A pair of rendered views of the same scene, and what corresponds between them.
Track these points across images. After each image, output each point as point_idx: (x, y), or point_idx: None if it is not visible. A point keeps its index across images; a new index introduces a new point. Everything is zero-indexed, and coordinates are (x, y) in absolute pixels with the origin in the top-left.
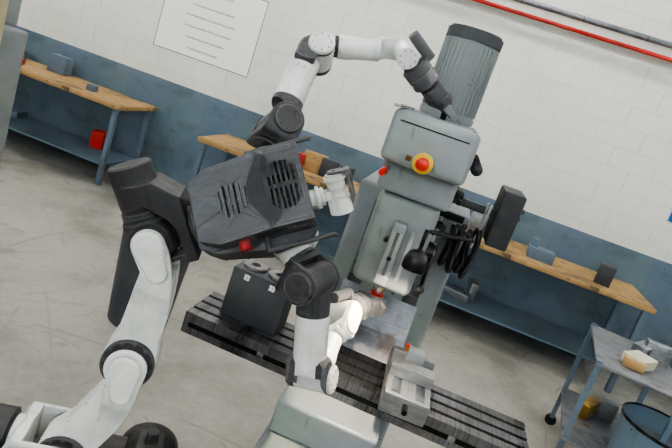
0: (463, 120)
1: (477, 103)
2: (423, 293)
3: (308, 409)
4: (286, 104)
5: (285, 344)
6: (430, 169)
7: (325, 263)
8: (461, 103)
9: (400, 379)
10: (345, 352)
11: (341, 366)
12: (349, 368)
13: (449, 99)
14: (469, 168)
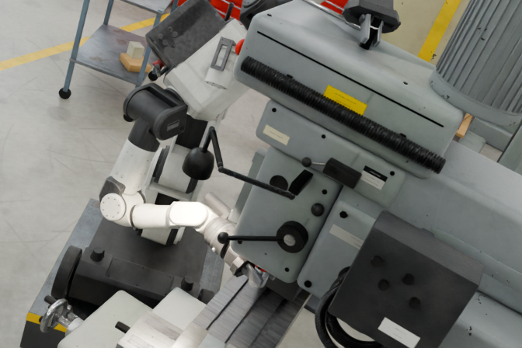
0: (437, 83)
1: (472, 64)
2: None
3: (163, 304)
4: None
5: (247, 287)
6: None
7: (165, 106)
8: (447, 54)
9: (175, 339)
10: (256, 347)
11: (220, 328)
12: (219, 335)
13: (348, 4)
14: (241, 57)
